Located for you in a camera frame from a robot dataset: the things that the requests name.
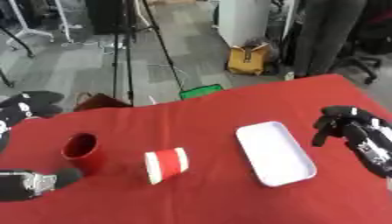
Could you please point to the black office chair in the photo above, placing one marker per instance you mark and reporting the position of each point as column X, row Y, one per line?
column 370, row 43

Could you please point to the white stand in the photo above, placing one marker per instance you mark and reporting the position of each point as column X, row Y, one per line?
column 28, row 30

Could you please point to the person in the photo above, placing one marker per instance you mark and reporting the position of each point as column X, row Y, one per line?
column 326, row 35

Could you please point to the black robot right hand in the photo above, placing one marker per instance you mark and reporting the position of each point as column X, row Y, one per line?
column 357, row 128

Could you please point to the red and white paper cup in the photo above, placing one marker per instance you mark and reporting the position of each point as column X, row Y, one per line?
column 167, row 165

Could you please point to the brown cardboard box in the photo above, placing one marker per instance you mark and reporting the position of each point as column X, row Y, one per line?
column 99, row 102

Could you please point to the black tripod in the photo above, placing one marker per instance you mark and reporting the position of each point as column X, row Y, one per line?
column 127, row 58

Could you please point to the white cabinet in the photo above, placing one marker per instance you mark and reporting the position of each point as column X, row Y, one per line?
column 242, row 20

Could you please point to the white rectangular tray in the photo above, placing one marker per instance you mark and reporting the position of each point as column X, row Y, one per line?
column 275, row 153

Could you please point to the green box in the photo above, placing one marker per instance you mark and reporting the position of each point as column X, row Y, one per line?
column 200, row 91

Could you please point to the black stand leg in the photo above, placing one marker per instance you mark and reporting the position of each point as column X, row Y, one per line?
column 18, row 40

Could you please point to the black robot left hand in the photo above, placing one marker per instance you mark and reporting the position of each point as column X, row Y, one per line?
column 30, row 103

